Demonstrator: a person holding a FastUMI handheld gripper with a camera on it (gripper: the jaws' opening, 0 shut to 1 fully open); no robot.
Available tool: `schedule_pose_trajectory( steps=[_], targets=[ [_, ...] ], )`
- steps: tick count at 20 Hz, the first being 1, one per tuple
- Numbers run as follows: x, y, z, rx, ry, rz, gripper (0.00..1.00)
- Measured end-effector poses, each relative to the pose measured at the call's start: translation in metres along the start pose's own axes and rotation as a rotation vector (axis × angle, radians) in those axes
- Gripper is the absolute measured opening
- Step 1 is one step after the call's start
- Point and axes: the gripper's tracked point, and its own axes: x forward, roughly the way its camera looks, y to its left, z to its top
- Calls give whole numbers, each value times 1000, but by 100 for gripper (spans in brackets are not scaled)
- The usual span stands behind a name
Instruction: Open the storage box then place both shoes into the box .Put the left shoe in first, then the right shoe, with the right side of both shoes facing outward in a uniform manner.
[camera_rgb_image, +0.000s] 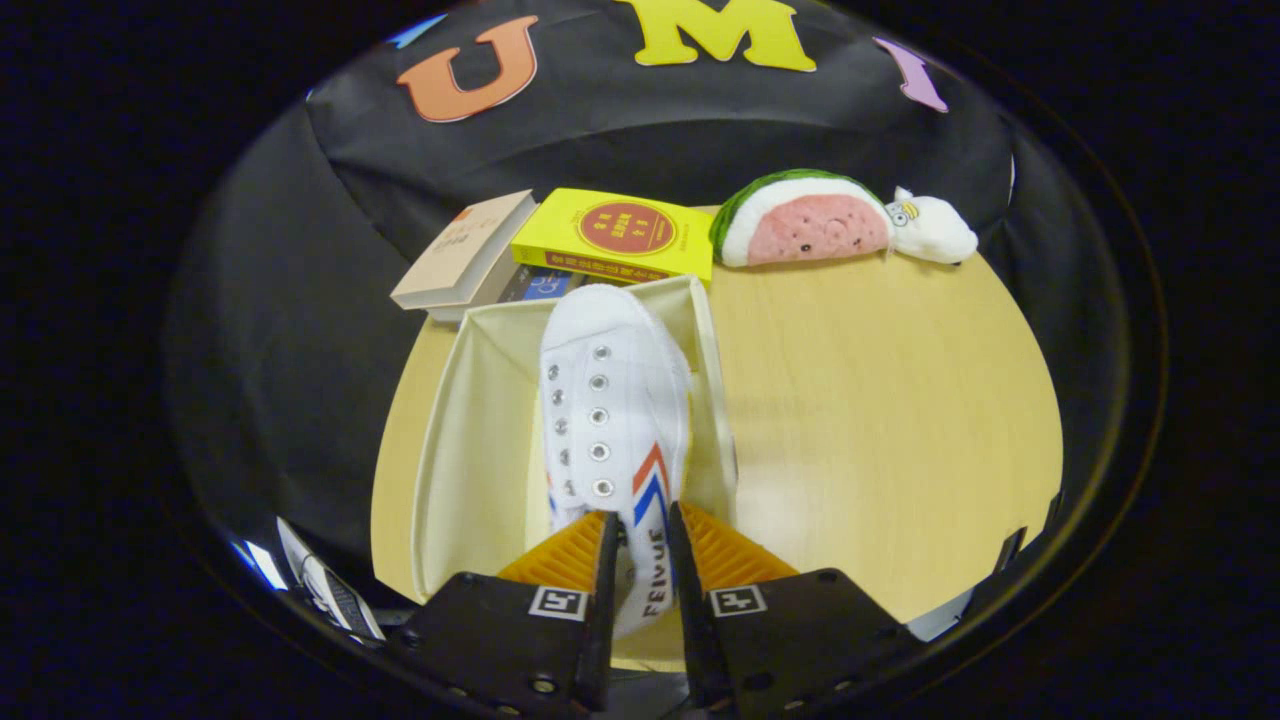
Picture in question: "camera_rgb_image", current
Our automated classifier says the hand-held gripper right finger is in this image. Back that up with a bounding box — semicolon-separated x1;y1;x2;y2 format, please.
667;502;926;713

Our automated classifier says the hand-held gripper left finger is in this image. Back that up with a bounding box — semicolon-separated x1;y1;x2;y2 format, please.
400;510;621;716

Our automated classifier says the cream fabric storage box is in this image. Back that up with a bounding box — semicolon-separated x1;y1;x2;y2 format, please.
410;275;739;601

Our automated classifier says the white canvas shoe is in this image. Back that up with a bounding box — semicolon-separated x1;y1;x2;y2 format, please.
538;283;693;639

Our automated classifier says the lit monitor screen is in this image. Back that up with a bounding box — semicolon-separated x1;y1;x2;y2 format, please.
232;540;289;593

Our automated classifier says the blue book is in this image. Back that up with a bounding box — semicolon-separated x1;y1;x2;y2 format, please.
497;265;586;304

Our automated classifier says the beige book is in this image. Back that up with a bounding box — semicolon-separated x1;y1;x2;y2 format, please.
390;189;539;323

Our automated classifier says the yellow book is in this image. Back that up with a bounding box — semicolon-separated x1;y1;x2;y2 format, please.
511;188;716;284

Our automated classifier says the watermelon slice plush toy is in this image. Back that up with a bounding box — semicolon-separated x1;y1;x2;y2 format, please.
709;168;893;269

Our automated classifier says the white plush toy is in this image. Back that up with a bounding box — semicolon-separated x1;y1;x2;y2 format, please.
884;186;979;266

